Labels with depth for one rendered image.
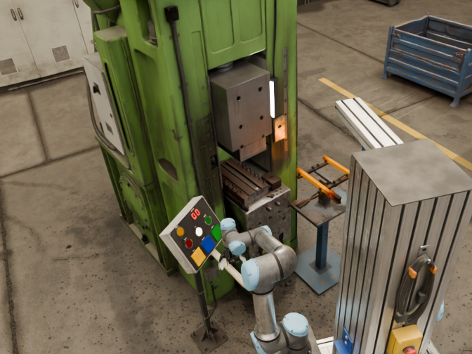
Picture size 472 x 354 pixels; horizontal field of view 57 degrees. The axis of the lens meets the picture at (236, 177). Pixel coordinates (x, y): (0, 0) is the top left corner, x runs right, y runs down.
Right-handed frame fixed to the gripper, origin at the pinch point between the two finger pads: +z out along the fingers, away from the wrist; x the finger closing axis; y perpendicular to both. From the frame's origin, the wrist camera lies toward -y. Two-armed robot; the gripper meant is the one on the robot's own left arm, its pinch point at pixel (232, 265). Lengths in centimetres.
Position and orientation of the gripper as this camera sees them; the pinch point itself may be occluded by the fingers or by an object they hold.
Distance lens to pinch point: 245.9
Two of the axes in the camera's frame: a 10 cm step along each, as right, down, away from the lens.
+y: 2.1, 5.8, -7.9
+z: 0.8, 7.9, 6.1
